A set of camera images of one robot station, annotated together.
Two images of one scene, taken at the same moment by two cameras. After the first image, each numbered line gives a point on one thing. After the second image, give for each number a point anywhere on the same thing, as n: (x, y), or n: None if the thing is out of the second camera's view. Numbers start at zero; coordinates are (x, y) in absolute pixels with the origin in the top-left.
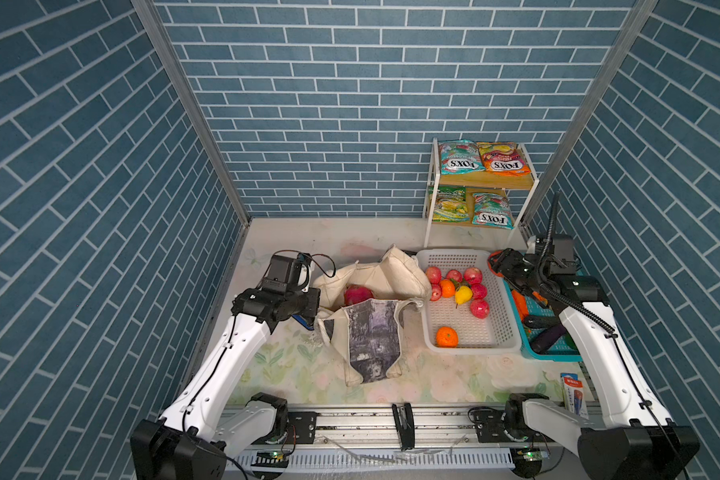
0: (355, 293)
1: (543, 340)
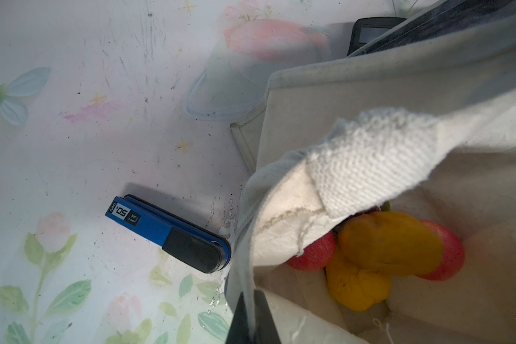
0: (385, 207)
1: None
